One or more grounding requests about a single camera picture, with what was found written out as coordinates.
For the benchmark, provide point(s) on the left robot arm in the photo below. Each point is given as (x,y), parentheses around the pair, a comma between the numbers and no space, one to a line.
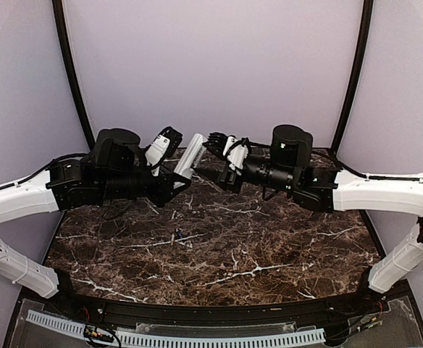
(117,167)

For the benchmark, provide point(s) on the right black frame post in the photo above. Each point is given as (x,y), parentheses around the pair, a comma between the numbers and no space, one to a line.
(353,81)

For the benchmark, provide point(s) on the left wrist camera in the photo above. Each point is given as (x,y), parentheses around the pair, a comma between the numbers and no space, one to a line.
(162,147)

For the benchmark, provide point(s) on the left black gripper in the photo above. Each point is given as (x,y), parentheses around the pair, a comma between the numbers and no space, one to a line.
(164,192)

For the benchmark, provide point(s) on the black front rail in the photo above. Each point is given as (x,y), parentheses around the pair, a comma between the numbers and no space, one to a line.
(328,311)

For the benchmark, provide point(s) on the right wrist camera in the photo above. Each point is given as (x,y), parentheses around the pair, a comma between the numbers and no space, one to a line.
(229,149)

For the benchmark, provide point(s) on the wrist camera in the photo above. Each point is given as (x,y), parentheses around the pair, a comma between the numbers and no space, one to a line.
(162,147)
(229,149)

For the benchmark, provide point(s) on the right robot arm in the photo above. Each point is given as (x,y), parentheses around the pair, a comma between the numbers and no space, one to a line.
(287,169)

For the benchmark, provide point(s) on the left black frame post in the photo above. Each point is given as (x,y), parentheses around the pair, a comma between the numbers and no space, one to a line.
(69,66)

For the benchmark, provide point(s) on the white slotted cable duct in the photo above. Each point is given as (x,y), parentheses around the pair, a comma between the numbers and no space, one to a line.
(156,335)

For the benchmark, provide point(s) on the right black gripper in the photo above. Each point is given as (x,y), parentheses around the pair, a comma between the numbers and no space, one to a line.
(230,183)

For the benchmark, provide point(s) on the white remote control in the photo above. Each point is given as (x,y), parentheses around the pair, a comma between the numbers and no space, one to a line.
(191,156)

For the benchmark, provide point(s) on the black frame post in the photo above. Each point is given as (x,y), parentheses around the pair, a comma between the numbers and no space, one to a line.
(353,81)
(69,66)

